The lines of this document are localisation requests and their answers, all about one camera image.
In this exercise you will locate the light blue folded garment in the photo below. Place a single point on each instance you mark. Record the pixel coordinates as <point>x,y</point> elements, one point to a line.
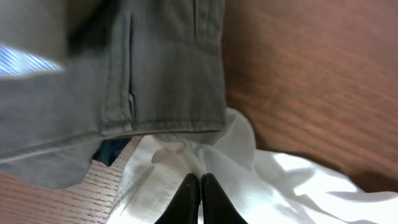
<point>20,64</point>

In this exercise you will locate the khaki folded trousers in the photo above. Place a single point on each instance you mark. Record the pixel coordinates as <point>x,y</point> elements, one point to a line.
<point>41,27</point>

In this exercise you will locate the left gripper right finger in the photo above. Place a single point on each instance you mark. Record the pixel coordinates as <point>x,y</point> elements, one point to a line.
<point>217,207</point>

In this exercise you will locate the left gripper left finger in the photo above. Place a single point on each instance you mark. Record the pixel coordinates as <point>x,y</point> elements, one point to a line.
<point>183,208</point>

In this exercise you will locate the grey folded trousers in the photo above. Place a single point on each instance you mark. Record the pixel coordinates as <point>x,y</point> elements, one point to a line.
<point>134,67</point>

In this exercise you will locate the white t-shirt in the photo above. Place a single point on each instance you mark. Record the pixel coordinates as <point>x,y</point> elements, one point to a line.
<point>263,186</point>

